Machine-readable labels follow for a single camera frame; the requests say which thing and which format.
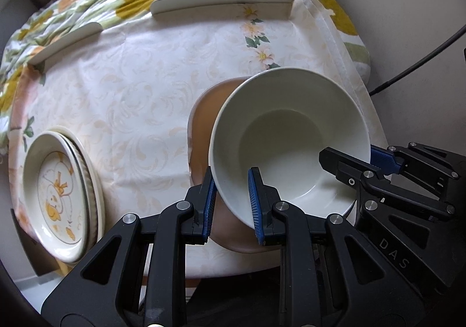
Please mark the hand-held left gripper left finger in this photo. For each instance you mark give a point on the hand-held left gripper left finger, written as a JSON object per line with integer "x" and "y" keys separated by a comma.
{"x": 207, "y": 203}

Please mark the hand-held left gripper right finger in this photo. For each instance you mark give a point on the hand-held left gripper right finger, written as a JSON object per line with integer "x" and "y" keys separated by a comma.
{"x": 255, "y": 207}

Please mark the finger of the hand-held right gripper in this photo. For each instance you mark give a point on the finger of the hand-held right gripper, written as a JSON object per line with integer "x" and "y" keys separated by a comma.
{"x": 342, "y": 163}
{"x": 382, "y": 159}

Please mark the white bowl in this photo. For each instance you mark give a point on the white bowl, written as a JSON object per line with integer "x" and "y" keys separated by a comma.
{"x": 284, "y": 130}

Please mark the duck print plate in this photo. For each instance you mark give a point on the duck print plate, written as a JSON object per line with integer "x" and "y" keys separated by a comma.
{"x": 54, "y": 188}

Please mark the large white plate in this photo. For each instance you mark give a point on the large white plate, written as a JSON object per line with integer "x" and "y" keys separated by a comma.
{"x": 99, "y": 199}

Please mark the cream floral tablecloth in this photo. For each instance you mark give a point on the cream floral tablecloth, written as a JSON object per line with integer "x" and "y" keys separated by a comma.
{"x": 145, "y": 94}

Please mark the pink plate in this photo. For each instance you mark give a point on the pink plate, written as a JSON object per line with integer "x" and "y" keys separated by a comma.
{"x": 204, "y": 130}

